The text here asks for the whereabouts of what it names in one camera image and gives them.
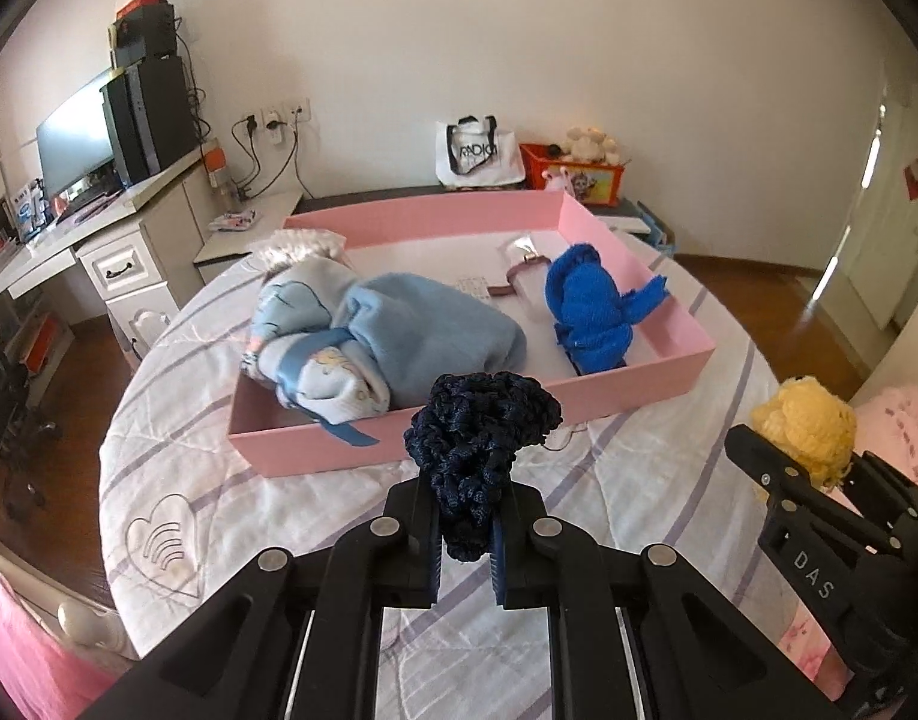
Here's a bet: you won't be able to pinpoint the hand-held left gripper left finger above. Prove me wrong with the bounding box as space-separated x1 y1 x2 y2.
76 484 440 720

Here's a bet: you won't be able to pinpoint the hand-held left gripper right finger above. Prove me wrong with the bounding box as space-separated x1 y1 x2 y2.
491 487 844 720

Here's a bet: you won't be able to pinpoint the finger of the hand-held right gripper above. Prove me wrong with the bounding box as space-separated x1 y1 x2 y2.
724 424 910 617
847 451 918 535

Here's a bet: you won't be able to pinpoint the yellow knitted piece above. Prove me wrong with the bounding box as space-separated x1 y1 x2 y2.
751 376 858 490

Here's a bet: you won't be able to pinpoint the navy knitted piece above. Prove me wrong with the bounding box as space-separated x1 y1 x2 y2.
403 373 564 563

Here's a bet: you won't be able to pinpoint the pink cardboard box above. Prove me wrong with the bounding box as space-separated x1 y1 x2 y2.
228 190 717 479

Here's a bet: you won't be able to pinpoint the light blue fleece cloth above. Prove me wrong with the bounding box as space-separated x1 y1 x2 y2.
331 272 528 410

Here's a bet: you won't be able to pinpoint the printed baby cloth with ribbon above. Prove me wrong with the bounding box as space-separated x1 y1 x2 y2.
240 229 394 449

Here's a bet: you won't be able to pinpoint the royal blue knitted piece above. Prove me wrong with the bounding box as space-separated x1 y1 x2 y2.
543 242 669 375

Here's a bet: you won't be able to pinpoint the small item with maroon strap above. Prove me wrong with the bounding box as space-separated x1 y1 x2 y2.
487 235 551 302

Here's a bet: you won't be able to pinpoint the pink printed quilt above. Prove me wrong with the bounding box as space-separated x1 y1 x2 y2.
778 382 918 692

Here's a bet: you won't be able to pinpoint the round table with striped cloth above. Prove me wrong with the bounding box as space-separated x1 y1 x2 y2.
99 240 827 720

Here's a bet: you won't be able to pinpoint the white door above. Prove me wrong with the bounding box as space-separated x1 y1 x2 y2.
808 60 918 332

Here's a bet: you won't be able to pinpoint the blue books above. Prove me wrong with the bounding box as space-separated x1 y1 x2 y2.
635 201 678 257

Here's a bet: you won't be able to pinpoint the red storage box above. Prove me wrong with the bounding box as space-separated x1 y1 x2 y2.
519 142 627 208

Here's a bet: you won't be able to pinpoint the white plush toy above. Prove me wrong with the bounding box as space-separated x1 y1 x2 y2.
564 126 622 163

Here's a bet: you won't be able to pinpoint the small patterned pouch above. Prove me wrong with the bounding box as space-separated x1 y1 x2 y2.
208 208 260 234

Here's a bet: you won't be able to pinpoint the white tote bag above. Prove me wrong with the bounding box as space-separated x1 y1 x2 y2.
434 116 527 189

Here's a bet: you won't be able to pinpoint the white desk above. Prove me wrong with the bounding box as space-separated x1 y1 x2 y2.
0 142 225 377

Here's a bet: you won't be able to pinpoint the pink bed sheet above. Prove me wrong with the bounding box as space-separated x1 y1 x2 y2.
0 562 94 720

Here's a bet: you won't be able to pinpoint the black office chair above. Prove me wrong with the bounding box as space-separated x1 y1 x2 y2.
0 341 64 520

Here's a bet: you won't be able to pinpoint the orange and white container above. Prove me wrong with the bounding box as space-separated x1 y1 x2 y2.
204 142 232 190

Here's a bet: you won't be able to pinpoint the orange red book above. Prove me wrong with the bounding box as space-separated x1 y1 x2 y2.
20 311 64 374

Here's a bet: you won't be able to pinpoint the black computer tower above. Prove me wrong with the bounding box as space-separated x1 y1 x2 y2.
100 56 198 185

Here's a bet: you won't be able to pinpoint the blue and white box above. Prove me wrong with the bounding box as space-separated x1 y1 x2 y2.
9 184 48 242

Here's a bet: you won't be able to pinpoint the black computer monitor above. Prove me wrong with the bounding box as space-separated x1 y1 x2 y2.
35 67 123 201

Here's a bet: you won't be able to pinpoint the black speaker box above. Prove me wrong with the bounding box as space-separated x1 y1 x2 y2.
108 0 179 69

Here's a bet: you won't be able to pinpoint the white bed frame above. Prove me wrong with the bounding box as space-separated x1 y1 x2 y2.
0 538 139 662

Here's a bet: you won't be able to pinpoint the black power cable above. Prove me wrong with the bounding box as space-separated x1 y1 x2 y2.
229 120 263 194
285 116 319 201

